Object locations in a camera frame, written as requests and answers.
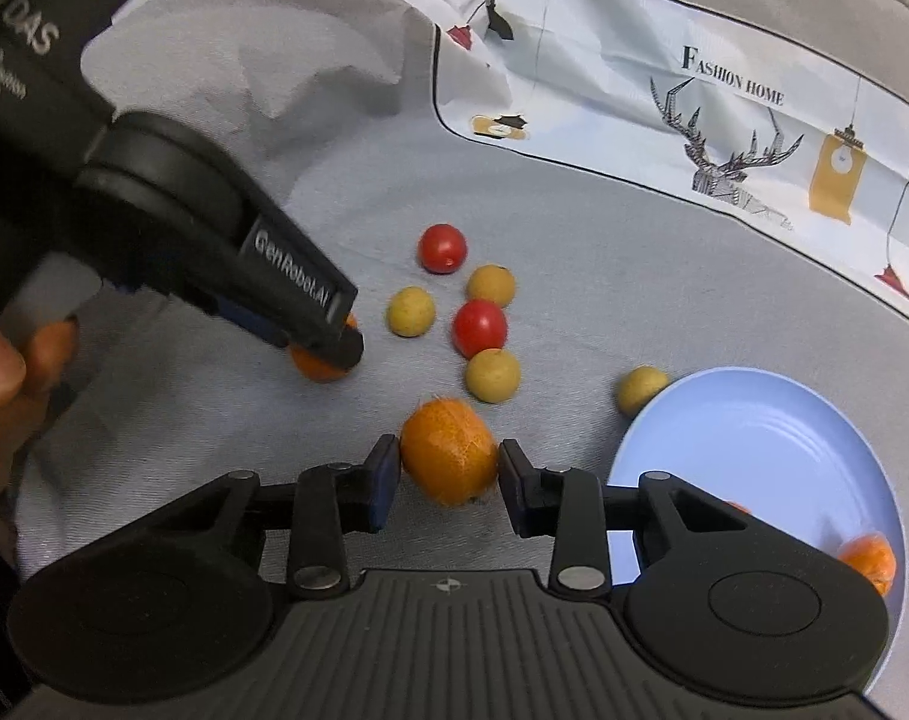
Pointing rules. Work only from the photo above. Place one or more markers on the red cherry tomato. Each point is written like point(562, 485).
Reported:
point(443, 247)
point(479, 328)

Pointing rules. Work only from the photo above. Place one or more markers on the large orange tangerine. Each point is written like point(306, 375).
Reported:
point(449, 457)

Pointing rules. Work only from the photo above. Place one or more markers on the grey printed blanket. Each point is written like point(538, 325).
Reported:
point(612, 277)

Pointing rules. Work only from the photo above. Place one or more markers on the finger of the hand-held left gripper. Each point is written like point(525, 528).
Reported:
point(248, 319)
point(304, 292)

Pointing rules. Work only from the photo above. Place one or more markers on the yellow-brown longan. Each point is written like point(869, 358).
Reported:
point(640, 390)
point(411, 311)
point(492, 376)
point(491, 286)

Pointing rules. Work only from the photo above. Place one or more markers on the small orange tangerine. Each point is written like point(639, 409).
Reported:
point(318, 369)
point(870, 564)
point(738, 508)

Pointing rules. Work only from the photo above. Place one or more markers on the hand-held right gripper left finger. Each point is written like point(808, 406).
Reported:
point(383, 481)

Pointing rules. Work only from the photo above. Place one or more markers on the light blue plate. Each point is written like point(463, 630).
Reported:
point(762, 450)

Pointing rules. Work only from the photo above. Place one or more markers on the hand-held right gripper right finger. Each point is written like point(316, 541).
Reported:
point(511, 484)

